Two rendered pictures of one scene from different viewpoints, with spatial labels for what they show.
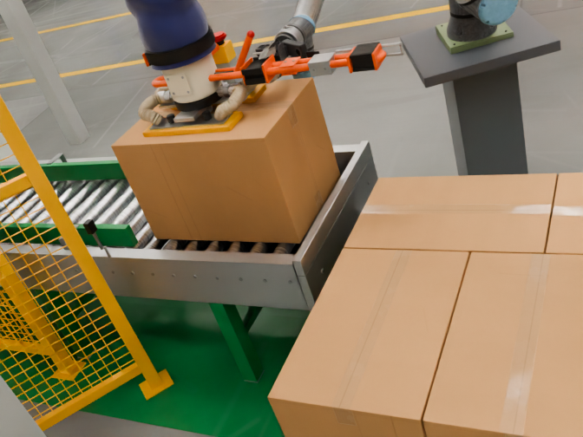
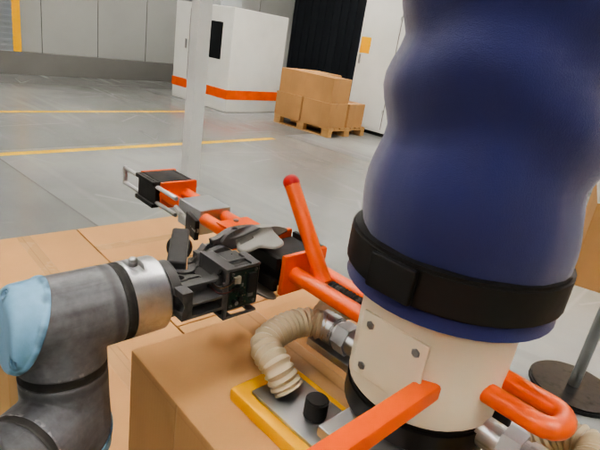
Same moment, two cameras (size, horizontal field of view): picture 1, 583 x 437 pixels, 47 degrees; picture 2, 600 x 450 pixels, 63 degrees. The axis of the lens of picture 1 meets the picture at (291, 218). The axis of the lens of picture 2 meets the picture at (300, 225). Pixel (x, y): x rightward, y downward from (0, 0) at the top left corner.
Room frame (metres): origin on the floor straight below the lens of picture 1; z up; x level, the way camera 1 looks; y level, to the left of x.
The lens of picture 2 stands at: (2.64, 0.08, 1.38)
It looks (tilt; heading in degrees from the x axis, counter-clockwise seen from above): 20 degrees down; 191
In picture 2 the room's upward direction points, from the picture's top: 9 degrees clockwise
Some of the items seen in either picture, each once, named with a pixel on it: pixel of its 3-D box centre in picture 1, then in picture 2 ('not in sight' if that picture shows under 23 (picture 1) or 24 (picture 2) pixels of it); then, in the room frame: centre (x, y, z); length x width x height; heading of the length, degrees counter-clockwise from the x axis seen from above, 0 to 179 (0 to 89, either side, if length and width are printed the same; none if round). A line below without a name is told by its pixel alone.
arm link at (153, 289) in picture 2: (287, 41); (141, 292); (2.17, -0.18, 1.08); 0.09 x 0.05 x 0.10; 57
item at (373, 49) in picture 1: (365, 58); (168, 187); (1.80, -0.35, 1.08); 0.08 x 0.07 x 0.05; 57
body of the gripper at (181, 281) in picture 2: (276, 52); (204, 281); (2.11, -0.13, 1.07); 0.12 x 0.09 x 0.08; 147
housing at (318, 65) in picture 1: (323, 64); (204, 213); (1.88, -0.24, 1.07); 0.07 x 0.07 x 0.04; 57
